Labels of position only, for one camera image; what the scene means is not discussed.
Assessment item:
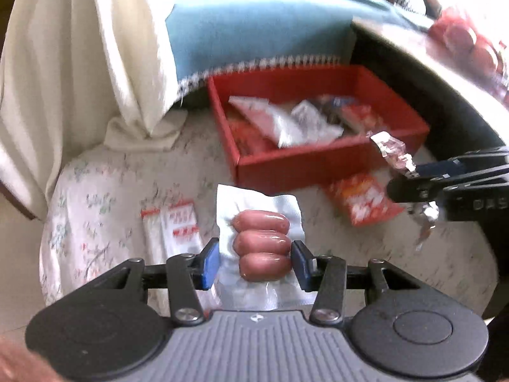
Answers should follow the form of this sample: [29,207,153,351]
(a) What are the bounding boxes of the red apple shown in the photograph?
[449,23,477,49]

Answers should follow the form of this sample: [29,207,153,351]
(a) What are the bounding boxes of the small clear candy wrapper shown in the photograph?
[370,131,438,247]

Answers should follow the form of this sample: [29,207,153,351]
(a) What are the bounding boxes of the white packet red label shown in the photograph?
[161,201,200,256]
[141,207,170,265]

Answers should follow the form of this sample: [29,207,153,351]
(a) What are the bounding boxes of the clear sausage packet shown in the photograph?
[216,184,307,311]

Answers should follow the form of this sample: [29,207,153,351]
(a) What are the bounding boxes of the red plastic bag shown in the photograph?
[427,6,509,88]

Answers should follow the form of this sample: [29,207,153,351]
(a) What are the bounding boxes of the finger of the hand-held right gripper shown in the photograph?
[387,167,509,203]
[417,148,509,178]

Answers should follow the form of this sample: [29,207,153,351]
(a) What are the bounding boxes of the pink clear packet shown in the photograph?
[290,99,345,141]

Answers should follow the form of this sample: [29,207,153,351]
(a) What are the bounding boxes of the dark coffee table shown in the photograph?
[352,16,509,160]

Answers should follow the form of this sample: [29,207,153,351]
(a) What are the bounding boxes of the floral cushion cover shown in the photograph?
[40,115,499,315]

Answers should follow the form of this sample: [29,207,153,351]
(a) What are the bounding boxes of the white towel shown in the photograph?
[0,0,187,223]

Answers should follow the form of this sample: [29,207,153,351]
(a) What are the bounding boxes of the red clear jerky packet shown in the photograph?
[227,119,272,157]

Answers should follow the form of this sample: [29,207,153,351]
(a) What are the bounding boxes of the red packet white letters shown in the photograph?
[326,173,404,227]

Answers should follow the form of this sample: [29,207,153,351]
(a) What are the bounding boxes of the blue houndstooth-trimmed sofa blanket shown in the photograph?
[165,0,434,96]

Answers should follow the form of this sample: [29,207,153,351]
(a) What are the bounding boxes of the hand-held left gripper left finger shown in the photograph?
[83,238,220,325]

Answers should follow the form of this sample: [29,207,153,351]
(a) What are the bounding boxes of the red cardboard box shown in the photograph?
[207,66,431,195]

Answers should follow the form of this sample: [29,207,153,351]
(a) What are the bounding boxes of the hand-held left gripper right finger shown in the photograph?
[290,240,428,325]

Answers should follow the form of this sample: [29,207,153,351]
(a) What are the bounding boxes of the dark brown packet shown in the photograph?
[318,103,343,125]

